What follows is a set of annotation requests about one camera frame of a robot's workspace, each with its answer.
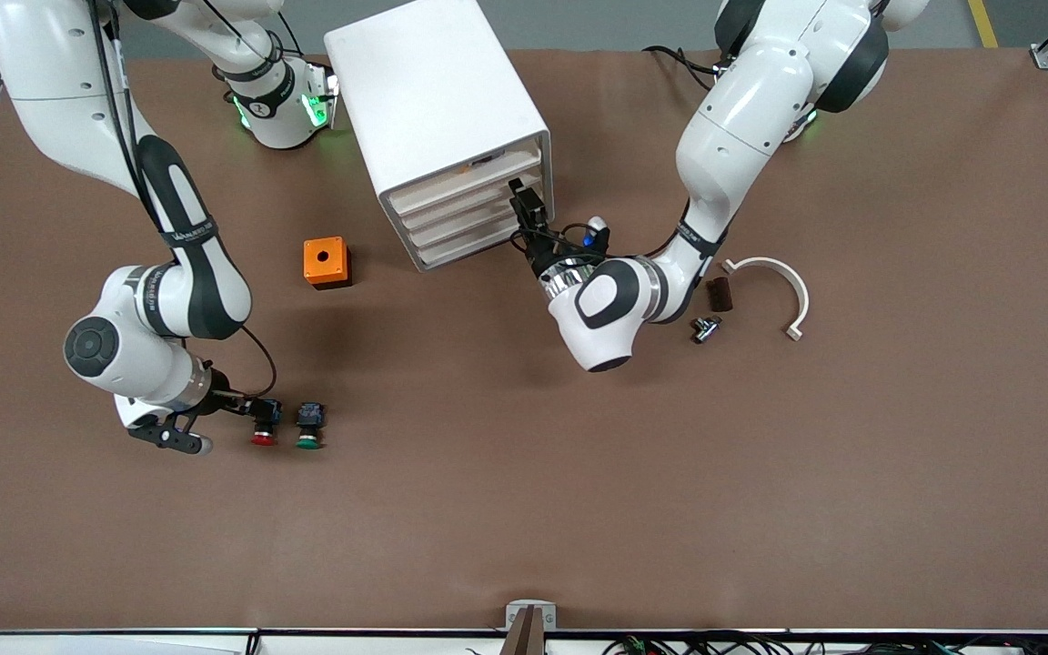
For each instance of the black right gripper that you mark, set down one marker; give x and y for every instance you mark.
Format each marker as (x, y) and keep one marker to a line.
(231, 400)

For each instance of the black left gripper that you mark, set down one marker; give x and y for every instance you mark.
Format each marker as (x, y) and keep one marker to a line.
(541, 254)

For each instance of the red mushroom push button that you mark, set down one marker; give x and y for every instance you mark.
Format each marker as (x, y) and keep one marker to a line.
(263, 438)

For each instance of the white plastic drawer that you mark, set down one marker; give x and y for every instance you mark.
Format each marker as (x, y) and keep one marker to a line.
(456, 226)
(460, 242)
(451, 189)
(451, 210)

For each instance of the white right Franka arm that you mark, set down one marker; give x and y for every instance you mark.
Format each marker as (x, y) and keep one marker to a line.
(51, 55)

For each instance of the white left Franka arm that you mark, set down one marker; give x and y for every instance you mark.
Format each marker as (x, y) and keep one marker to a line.
(742, 118)

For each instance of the green mushroom push button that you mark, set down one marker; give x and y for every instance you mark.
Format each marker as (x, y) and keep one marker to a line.
(308, 428)

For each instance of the white drawer cabinet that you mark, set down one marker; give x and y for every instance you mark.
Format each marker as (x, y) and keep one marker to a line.
(433, 91)

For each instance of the dark brown cylinder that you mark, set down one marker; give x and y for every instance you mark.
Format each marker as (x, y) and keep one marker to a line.
(721, 296)

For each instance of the small chrome metal fitting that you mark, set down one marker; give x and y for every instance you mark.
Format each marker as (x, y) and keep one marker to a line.
(704, 332)

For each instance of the orange button enclosure box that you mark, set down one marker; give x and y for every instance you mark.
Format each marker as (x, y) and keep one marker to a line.
(324, 259)

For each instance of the white table edge rail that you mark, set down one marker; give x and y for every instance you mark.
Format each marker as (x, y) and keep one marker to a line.
(124, 641)

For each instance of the grey metal bracket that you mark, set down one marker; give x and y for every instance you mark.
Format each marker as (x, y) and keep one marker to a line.
(515, 609)

